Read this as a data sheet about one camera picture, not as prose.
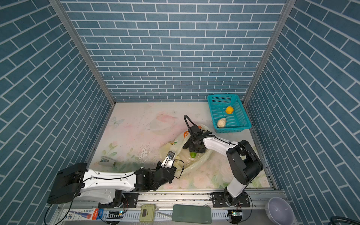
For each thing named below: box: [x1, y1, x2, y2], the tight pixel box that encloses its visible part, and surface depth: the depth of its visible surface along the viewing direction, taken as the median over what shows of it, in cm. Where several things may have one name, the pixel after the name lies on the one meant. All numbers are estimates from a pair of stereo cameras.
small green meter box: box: [139, 204, 156, 223], surface depth 70 cm
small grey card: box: [98, 156, 116, 167], surface depth 89 cm
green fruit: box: [189, 151, 198, 158], surface depth 89 cm
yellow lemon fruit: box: [225, 105, 234, 115], surface depth 114 cm
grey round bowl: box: [265, 196, 295, 225], surface depth 69 cm
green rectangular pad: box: [172, 204, 212, 225], surface depth 72 cm
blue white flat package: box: [60, 208, 99, 221], surface depth 70 cm
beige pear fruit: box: [217, 117, 227, 128], surface depth 104 cm
